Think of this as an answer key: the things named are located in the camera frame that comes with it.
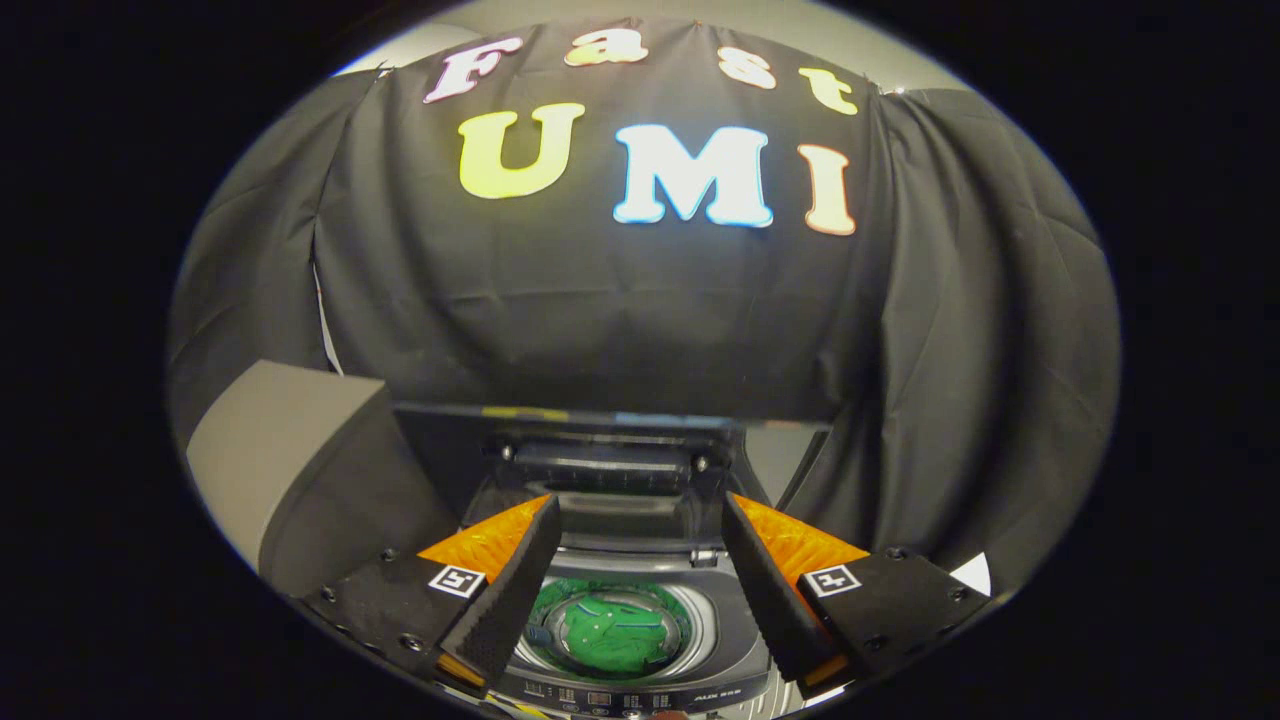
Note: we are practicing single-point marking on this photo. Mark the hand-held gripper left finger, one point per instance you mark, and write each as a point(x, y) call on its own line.
point(520, 590)

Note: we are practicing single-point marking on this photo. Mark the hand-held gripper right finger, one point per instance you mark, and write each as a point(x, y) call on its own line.
point(765, 600)

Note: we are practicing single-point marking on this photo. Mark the green polo shirt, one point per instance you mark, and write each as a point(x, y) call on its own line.
point(610, 640)

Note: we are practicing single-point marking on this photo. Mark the grey washing machine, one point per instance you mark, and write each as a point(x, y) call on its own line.
point(640, 698)

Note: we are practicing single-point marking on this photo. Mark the white sheet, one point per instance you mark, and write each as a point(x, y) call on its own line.
point(972, 577)

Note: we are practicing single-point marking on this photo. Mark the black backdrop cloth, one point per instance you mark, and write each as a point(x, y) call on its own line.
point(600, 320)

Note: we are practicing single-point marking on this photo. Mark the grey cabinet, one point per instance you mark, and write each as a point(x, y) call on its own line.
point(280, 430)

